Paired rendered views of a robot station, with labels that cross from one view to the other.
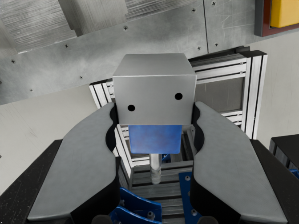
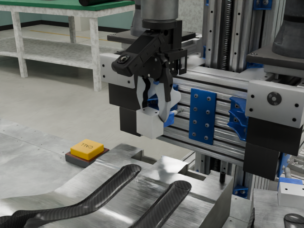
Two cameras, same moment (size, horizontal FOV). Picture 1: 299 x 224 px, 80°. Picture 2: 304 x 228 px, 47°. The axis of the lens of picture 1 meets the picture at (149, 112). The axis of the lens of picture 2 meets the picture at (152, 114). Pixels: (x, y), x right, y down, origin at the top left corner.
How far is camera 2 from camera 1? 69 cm
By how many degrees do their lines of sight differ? 50
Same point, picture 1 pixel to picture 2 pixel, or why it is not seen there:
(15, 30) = (180, 165)
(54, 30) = (167, 159)
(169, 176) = (220, 145)
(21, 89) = (242, 202)
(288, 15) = (98, 144)
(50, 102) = not seen: outside the picture
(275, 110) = not seen: hidden behind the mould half
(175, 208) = (219, 119)
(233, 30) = not seen: hidden behind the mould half
